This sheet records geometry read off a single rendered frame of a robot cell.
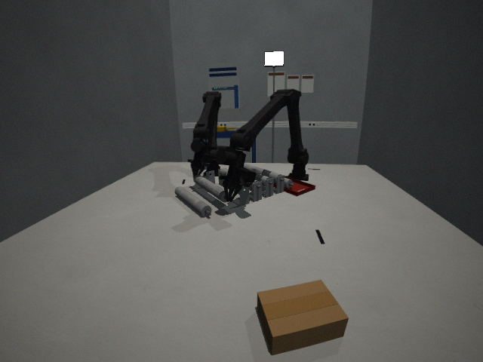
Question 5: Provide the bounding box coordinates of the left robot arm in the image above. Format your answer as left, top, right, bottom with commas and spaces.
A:
215, 89, 309, 187

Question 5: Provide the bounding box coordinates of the brown cardboard box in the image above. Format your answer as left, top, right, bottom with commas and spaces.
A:
257, 280, 349, 355

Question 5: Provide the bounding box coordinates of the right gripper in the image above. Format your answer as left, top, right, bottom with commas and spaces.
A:
188, 159, 205, 178

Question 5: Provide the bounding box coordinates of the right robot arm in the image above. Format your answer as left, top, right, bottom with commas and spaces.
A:
191, 91, 221, 176

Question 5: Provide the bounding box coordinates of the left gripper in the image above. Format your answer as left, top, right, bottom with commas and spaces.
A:
219, 174, 242, 202

